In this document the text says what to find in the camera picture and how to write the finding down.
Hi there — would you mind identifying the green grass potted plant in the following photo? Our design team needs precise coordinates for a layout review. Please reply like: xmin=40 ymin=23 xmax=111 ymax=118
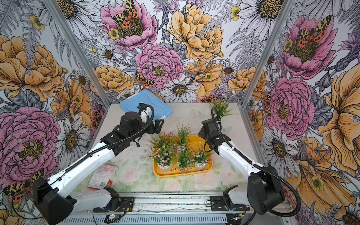
xmin=211 ymin=100 xmax=232 ymax=118

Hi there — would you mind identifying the pink flower potted plant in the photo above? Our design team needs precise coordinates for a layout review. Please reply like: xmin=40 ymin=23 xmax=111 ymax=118
xmin=191 ymin=150 xmax=212 ymax=171

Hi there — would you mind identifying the large pink potted gypsophila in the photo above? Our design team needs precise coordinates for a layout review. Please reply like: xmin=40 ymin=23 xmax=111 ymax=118
xmin=152 ymin=146 xmax=176 ymax=173

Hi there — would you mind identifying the orange flower potted plant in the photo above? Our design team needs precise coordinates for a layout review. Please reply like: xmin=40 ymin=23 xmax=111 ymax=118
xmin=172 ymin=147 xmax=193 ymax=173

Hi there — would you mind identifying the red flower potted plant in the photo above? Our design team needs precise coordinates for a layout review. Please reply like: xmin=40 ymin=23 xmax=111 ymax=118
xmin=148 ymin=132 xmax=176 ymax=150

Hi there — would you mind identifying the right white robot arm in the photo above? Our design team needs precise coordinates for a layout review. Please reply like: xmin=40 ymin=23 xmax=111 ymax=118
xmin=198 ymin=107 xmax=302 ymax=218

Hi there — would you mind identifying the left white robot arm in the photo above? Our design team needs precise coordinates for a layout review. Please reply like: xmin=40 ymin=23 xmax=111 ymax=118
xmin=32 ymin=103 xmax=164 ymax=225

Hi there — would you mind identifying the blue lidded storage box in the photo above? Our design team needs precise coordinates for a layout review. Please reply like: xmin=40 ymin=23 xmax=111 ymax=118
xmin=120 ymin=90 xmax=173 ymax=121

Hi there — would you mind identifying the yellow plastic tray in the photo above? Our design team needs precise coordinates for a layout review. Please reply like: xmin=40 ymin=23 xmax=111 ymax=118
xmin=153 ymin=135 xmax=214 ymax=178

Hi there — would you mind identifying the pink white small carton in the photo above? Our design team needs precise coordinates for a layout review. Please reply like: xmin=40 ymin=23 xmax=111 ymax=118
xmin=88 ymin=164 xmax=118 ymax=190

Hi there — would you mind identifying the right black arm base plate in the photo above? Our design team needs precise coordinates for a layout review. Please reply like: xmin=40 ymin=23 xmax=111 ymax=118
xmin=206 ymin=196 xmax=250 ymax=212

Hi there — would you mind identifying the aluminium front rail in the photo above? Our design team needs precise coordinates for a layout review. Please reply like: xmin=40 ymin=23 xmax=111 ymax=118
xmin=56 ymin=192 xmax=293 ymax=217

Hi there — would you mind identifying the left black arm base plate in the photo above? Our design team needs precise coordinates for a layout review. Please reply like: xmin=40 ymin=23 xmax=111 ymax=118
xmin=93 ymin=196 xmax=135 ymax=213

